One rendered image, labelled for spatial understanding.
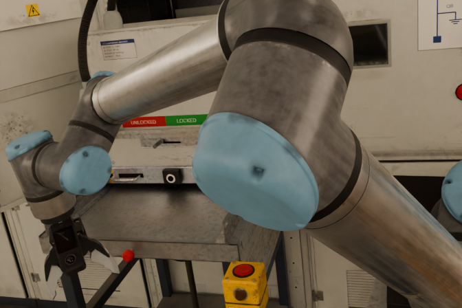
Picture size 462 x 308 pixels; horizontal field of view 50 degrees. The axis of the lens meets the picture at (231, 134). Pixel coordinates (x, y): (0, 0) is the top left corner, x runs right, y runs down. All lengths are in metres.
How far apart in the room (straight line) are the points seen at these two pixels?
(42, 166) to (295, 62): 0.64
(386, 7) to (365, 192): 1.30
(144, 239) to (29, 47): 0.83
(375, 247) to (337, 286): 1.61
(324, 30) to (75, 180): 0.58
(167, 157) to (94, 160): 0.79
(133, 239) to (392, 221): 1.00
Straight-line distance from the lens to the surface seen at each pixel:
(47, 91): 1.93
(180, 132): 1.59
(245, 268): 1.12
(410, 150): 1.89
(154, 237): 1.43
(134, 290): 2.48
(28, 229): 2.61
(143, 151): 1.72
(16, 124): 1.88
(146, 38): 1.60
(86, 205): 1.73
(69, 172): 0.91
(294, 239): 2.09
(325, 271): 2.13
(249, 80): 0.42
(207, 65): 0.59
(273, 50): 0.43
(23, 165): 1.02
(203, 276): 2.31
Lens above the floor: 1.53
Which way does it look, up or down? 18 degrees down
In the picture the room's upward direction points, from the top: 7 degrees counter-clockwise
